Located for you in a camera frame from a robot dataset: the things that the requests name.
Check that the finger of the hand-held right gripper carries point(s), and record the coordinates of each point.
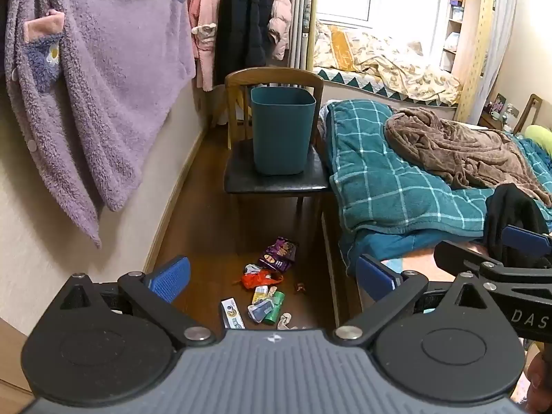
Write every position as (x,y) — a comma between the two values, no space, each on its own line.
(524,237)
(459,255)

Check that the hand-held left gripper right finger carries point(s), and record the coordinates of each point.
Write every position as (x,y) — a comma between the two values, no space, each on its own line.
(375,278)

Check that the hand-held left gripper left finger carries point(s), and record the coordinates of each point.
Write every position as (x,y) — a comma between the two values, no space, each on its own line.
(170,278)

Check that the yellow drink packet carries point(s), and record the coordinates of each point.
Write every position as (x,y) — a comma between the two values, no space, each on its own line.
(260,295)

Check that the green packet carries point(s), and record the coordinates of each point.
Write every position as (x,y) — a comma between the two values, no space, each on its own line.
(277,306)

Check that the teal plastic bin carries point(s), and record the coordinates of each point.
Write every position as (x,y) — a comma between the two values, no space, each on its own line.
(282,133)

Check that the person's right hand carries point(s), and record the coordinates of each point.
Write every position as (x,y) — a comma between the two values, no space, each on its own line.
(540,373)

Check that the black cloth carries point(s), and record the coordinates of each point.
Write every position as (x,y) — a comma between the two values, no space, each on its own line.
(513,211)

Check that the white and blue box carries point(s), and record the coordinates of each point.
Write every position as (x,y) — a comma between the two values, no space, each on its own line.
(232,312)

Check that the crumpled white wrapper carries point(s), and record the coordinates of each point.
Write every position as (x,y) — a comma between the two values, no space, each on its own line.
(252,269)

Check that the red plastic bag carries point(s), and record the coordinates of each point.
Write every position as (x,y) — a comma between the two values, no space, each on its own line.
(258,279)

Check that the blue packet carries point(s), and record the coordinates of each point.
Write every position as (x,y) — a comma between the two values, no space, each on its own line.
(260,310)

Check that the teal plaid blanket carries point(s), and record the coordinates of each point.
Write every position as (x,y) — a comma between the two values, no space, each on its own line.
(379,181)

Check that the crumpled pink tissue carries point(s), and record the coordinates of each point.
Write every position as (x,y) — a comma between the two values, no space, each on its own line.
(284,322)

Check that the green pillow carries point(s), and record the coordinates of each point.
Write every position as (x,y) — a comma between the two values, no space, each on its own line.
(539,136)

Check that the brown fleece blanket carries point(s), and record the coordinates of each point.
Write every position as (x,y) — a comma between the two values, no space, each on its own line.
(453,151)

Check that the white mug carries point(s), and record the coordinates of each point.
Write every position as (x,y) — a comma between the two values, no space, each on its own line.
(496,115)

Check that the wooden chair with black seat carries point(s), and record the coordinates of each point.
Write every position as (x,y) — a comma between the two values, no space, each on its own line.
(276,183)

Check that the floral duvet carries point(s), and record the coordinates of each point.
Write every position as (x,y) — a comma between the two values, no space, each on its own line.
(409,69)

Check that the triangle-edged quilted mat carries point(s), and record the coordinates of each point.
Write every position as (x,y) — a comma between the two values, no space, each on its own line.
(345,77)

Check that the sheer curtain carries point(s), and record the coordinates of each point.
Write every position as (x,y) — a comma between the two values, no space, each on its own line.
(502,30)

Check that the purple fleece robe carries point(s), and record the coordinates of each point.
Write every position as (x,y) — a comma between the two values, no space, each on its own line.
(108,73)

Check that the wooden bookshelf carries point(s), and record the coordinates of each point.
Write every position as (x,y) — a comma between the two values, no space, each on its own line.
(455,21)

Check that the yellow pillow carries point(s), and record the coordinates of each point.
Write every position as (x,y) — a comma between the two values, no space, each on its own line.
(343,47)

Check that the black coat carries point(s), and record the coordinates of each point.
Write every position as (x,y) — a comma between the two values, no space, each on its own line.
(241,17)

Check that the pink fleece robe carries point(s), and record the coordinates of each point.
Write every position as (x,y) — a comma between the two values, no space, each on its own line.
(205,8)

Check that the beige pleated curtain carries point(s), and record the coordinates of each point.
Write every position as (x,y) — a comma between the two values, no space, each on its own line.
(302,8)

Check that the pink puffer jacket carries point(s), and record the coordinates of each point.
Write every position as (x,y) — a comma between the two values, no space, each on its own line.
(280,13)

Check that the photo frame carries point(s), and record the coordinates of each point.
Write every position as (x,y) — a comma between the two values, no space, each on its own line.
(500,104)

